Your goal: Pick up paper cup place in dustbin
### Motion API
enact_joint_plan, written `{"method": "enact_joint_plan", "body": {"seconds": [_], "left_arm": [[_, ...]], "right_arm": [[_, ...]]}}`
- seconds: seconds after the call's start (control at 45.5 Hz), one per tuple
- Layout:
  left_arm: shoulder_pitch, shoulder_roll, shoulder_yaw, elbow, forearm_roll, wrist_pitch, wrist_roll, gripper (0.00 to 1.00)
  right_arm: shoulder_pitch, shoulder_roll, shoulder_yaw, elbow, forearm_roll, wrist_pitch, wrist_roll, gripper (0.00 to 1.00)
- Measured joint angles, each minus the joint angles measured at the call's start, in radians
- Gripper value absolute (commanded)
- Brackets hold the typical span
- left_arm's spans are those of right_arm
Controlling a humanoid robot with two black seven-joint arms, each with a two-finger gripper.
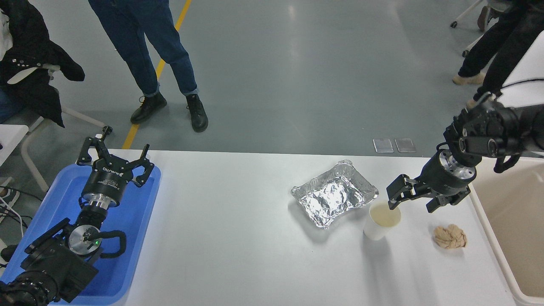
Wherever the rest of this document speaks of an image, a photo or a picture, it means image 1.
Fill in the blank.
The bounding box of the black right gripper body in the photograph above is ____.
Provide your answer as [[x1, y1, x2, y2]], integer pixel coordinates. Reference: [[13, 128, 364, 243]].
[[419, 153, 471, 198]]

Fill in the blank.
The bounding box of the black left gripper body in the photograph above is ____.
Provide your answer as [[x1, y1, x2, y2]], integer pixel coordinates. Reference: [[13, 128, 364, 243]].
[[81, 156, 134, 203]]

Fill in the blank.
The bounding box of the white paper cup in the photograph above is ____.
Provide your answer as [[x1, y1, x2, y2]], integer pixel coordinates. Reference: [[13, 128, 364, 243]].
[[363, 200, 402, 241]]

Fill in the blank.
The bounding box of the crumpled tan paper ball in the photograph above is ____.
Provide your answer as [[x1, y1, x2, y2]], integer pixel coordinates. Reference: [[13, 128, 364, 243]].
[[433, 224, 468, 249]]

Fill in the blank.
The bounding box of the blue plastic tray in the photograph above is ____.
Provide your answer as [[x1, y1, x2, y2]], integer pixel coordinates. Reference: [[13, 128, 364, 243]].
[[0, 164, 162, 306]]

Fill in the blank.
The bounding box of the crumpled foil tray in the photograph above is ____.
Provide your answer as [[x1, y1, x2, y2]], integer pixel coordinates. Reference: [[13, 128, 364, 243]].
[[291, 159, 380, 230]]

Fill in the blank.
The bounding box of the large pale bin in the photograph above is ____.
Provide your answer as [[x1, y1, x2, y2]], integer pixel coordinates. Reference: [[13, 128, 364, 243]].
[[467, 155, 544, 306]]

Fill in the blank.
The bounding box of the small white side table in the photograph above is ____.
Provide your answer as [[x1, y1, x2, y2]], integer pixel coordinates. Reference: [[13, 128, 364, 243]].
[[0, 125, 29, 167]]

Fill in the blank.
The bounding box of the grey sneaker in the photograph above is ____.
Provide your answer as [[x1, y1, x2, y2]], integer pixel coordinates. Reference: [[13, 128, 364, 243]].
[[0, 188, 20, 222]]

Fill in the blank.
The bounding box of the white shell chair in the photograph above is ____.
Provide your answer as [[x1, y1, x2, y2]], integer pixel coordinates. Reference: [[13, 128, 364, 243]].
[[496, 32, 544, 109]]

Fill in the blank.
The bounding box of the white rolling chair base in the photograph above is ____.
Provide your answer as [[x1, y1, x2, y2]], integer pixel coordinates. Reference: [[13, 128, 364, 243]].
[[450, 0, 489, 58]]

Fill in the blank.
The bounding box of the white tube frame chair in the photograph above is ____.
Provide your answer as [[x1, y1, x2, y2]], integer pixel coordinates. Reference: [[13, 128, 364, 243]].
[[8, 63, 114, 193]]

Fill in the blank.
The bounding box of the black floor cable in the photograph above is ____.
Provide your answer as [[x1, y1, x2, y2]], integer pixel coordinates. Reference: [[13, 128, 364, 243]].
[[0, 186, 34, 226]]

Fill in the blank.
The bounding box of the white floor cable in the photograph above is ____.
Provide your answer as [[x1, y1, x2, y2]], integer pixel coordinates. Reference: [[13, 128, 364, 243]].
[[0, 195, 26, 237]]

